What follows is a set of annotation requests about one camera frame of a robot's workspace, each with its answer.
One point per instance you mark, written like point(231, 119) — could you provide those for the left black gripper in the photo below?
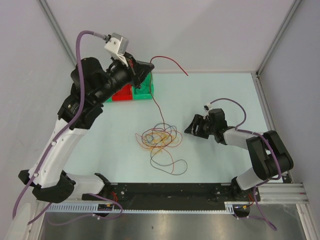
point(137, 70)

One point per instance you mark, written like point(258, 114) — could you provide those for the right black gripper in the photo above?
point(198, 120)

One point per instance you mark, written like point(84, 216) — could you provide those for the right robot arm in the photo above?
point(268, 155)

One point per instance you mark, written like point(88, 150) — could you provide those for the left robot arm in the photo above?
point(92, 86)

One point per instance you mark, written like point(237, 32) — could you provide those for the right green bin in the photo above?
point(146, 91)

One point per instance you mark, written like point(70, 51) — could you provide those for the green bin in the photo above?
point(146, 91)
point(108, 100)

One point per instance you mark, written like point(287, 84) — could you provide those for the red bin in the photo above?
point(125, 94)

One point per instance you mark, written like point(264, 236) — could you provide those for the left green bin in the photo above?
point(108, 100)

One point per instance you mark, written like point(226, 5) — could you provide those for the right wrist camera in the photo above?
point(207, 108)

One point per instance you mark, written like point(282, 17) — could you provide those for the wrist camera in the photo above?
point(207, 108)
point(116, 46)

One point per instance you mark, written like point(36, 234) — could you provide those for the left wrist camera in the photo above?
point(116, 46)

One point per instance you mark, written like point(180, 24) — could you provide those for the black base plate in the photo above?
point(217, 192)

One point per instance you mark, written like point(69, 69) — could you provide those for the aluminium frame rail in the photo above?
point(275, 192)

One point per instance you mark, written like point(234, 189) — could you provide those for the grey cable duct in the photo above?
point(102, 208)

